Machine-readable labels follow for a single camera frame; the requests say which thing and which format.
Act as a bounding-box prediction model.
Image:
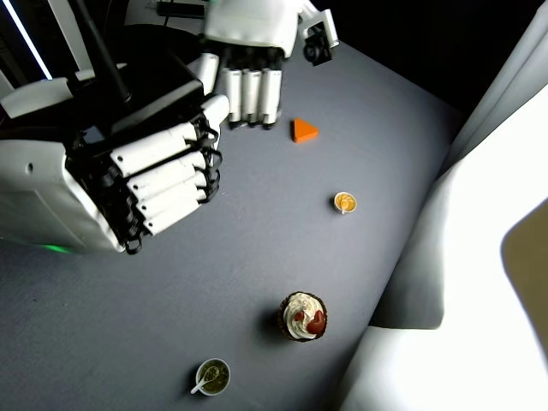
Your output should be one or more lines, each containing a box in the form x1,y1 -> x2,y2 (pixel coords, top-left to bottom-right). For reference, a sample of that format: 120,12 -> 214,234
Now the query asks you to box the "black wrist camera white bracket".
299,8 -> 342,68

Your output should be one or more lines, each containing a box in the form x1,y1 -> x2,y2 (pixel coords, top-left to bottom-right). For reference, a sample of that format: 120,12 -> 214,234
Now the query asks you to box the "white bowl with green soup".
190,358 -> 231,397

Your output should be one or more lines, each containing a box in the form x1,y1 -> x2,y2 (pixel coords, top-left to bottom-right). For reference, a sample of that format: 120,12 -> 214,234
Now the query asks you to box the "black frame with white strip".
0,0 -> 93,93

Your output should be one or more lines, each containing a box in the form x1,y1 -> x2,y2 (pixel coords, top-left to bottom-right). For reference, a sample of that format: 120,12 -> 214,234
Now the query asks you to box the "orange triangle block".
292,118 -> 320,144

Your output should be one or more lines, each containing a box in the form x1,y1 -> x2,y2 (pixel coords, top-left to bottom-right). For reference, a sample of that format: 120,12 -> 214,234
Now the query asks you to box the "grey table cloth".
0,42 -> 466,411

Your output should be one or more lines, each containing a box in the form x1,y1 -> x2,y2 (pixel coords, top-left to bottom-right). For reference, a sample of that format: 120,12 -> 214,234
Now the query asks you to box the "white backdrop curtain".
337,0 -> 548,411

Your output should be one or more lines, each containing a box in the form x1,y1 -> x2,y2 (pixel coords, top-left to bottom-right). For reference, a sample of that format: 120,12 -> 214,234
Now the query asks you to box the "black walkie-talkie radio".
0,0 -> 206,149

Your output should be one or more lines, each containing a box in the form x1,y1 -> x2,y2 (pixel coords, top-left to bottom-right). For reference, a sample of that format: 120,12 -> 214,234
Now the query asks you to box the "small cup with orange latte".
333,191 -> 358,215

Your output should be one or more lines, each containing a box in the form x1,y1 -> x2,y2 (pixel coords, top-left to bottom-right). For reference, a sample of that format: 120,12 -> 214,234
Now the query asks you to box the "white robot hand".
199,0 -> 301,130
0,70 -> 231,256

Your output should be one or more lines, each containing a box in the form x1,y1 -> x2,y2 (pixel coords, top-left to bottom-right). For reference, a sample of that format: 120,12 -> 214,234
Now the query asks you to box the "toy cupcake with white cream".
277,291 -> 329,343

